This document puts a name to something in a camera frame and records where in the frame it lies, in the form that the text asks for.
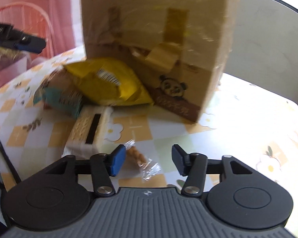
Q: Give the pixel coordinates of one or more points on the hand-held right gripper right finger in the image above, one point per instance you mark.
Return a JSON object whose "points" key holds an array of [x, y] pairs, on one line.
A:
{"points": [[180, 160]]}

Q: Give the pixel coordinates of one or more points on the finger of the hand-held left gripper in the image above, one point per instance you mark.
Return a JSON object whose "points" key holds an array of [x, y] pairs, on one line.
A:
{"points": [[33, 43]]}

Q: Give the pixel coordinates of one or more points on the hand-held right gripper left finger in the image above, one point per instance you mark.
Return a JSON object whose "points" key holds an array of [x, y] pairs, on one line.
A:
{"points": [[118, 161]]}

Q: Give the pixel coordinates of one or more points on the clear peanut candy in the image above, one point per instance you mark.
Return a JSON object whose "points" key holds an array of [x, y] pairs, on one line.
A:
{"points": [[136, 155]]}

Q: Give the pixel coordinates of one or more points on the yellow snack bag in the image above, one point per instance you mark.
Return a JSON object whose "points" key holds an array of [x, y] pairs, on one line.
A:
{"points": [[125, 91]]}

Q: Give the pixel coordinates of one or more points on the brown cardboard box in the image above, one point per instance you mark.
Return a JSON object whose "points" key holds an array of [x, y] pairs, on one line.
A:
{"points": [[144, 29]]}

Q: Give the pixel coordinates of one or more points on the cream cracker packet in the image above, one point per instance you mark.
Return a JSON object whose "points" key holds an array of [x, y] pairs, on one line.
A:
{"points": [[85, 129]]}

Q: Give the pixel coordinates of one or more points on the teal brown snack packet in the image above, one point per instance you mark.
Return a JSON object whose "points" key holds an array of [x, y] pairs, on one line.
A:
{"points": [[62, 99]]}

